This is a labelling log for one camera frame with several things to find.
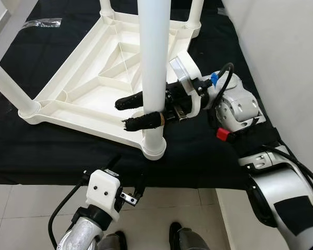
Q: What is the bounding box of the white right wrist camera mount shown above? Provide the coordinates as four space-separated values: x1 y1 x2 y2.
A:
168 51 204 117

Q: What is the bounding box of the black tablecloth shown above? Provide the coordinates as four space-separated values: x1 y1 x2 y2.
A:
0 0 283 191

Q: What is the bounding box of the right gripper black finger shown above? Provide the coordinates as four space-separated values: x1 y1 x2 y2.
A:
123 110 182 132
115 91 146 111

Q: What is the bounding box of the clear plastic bag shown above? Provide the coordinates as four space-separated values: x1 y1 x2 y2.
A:
21 18 63 30

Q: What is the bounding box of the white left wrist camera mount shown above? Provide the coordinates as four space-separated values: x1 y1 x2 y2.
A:
86 169 122 220

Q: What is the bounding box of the white plastic children table top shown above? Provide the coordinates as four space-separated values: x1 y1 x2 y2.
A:
18 10 202 161

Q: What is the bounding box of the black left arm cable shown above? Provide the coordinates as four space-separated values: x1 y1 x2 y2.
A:
48 169 92 248

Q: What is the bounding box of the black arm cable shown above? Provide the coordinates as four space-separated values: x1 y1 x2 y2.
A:
48 169 92 248
209 62 313 210

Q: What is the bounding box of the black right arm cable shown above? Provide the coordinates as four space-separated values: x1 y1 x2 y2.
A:
209 62 313 210

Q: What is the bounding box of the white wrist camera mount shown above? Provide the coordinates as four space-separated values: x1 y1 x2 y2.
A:
86 169 122 220
168 51 204 117

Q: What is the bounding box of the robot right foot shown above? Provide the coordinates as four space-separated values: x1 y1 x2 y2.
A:
168 221 212 250

